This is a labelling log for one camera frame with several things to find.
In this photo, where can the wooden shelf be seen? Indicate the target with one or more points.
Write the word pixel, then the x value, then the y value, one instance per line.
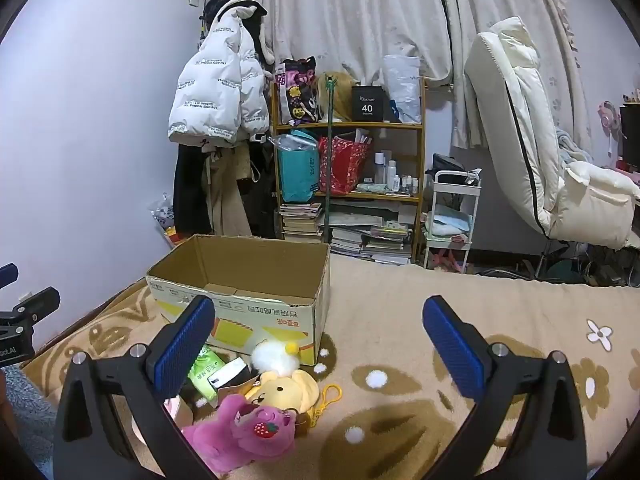
pixel 400 127

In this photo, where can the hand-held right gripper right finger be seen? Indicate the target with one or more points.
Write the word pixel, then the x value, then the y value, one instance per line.
pixel 452 355

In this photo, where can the group of white bottles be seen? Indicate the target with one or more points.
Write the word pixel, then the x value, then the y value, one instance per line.
pixel 392 175

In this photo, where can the white utility cart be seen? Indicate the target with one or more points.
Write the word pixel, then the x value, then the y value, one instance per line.
pixel 452 195

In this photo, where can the white puffer jacket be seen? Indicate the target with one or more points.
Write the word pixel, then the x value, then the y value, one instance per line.
pixel 215 85

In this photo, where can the white plastic bag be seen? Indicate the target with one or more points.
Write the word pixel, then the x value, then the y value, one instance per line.
pixel 402 90

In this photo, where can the dark hanging coat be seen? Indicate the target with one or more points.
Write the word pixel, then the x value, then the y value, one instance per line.
pixel 190 190

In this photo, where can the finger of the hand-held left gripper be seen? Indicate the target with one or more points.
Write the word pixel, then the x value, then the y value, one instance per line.
pixel 7 275
pixel 40 305

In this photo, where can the person's left forearm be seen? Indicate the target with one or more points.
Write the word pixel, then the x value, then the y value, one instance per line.
pixel 30 420

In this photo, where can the blue white folded cloth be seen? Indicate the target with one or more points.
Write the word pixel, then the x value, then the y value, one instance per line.
pixel 450 225

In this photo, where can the pink desk fan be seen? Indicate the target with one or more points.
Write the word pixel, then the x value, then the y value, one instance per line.
pixel 607 114

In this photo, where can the cream padded recliner chair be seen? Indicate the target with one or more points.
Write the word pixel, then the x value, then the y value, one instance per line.
pixel 525 125

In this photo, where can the red patterned bag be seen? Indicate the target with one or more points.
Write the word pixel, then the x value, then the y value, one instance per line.
pixel 345 165

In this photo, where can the teal paper bag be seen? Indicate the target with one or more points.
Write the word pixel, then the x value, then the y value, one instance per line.
pixel 297 170

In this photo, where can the cardboard card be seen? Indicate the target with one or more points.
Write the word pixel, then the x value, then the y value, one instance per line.
pixel 240 391

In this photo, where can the green pole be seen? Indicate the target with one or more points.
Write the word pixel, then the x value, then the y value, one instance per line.
pixel 328 170

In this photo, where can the black square box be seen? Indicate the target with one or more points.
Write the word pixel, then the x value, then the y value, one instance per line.
pixel 369 105

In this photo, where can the blonde wig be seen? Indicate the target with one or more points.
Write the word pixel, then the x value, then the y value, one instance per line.
pixel 340 97

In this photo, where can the printed cardboard box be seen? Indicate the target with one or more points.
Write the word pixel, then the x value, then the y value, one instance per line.
pixel 280 325

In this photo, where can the purple cartoon printed bag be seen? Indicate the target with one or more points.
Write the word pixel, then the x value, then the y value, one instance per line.
pixel 295 92

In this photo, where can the white fluffy plush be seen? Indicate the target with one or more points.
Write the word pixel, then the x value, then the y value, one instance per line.
pixel 275 357

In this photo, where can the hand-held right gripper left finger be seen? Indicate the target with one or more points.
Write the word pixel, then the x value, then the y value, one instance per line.
pixel 184 347

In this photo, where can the beige hanging trousers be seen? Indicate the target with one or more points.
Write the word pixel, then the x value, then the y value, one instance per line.
pixel 225 195

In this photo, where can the black hanging bag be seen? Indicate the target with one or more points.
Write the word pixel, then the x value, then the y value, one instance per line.
pixel 262 190

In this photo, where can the pink round box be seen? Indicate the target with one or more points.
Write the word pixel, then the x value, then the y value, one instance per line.
pixel 180 410

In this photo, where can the pink strawberry bear plush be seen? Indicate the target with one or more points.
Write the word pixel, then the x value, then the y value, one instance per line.
pixel 250 435

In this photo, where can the pile of snack bags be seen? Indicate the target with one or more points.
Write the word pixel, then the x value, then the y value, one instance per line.
pixel 165 222

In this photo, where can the yellow bear plush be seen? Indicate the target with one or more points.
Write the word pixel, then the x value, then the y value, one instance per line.
pixel 287 392

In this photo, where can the beige floral blanket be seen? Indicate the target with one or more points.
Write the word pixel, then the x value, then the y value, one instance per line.
pixel 400 340

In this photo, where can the pile of magazines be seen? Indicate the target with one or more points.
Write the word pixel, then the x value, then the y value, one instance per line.
pixel 372 245

